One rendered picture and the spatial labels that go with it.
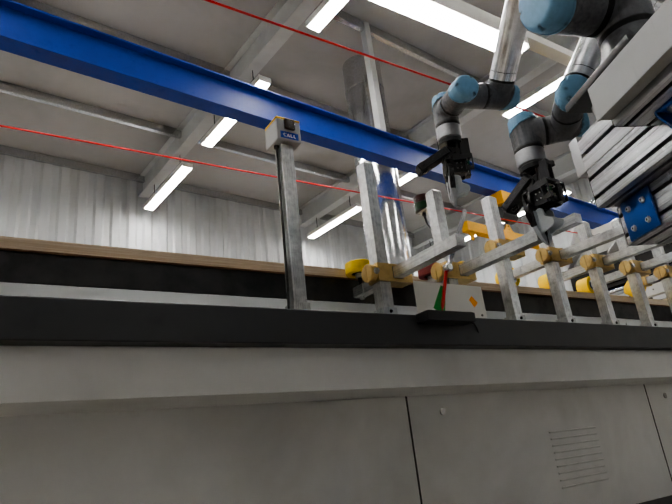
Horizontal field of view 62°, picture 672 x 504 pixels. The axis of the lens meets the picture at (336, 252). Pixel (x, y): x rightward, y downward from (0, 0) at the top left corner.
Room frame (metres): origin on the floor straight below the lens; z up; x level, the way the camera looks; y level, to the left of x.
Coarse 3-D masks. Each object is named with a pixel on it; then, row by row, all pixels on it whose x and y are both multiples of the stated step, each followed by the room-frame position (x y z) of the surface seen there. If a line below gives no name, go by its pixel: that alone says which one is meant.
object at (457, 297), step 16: (416, 288) 1.45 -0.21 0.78; (432, 288) 1.49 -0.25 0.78; (448, 288) 1.52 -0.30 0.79; (464, 288) 1.56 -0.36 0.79; (480, 288) 1.59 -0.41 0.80; (416, 304) 1.45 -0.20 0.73; (432, 304) 1.48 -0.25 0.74; (448, 304) 1.51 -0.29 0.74; (464, 304) 1.55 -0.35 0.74; (480, 304) 1.59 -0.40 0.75
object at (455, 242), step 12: (444, 240) 1.24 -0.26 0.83; (456, 240) 1.21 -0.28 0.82; (420, 252) 1.32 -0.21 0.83; (432, 252) 1.28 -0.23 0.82; (444, 252) 1.26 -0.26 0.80; (408, 264) 1.36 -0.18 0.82; (420, 264) 1.33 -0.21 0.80; (396, 276) 1.41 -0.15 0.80; (360, 288) 1.54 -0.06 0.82; (372, 288) 1.50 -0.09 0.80
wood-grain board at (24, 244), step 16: (0, 240) 1.09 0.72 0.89; (16, 240) 1.11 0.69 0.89; (32, 240) 1.12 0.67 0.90; (48, 240) 1.14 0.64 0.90; (80, 256) 1.19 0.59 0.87; (96, 256) 1.20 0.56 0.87; (112, 256) 1.22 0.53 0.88; (128, 256) 1.24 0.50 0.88; (144, 256) 1.26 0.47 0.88; (160, 256) 1.28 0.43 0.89; (176, 256) 1.30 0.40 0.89; (192, 256) 1.32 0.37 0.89; (208, 256) 1.35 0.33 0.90; (272, 272) 1.46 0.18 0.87; (304, 272) 1.51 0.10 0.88; (320, 272) 1.54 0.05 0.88; (336, 272) 1.57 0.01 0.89; (496, 288) 1.95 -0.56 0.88; (528, 288) 2.05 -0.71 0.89; (544, 288) 2.10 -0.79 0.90; (656, 304) 2.54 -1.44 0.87
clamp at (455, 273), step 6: (438, 264) 1.52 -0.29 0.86; (444, 264) 1.53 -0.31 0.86; (456, 264) 1.55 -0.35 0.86; (432, 270) 1.55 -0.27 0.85; (438, 270) 1.53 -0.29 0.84; (456, 270) 1.55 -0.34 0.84; (432, 276) 1.55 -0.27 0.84; (438, 276) 1.53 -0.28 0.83; (450, 276) 1.53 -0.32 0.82; (456, 276) 1.54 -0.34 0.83; (462, 276) 1.56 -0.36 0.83; (468, 276) 1.57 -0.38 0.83; (474, 276) 1.58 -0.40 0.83; (462, 282) 1.60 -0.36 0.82; (468, 282) 1.61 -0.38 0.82
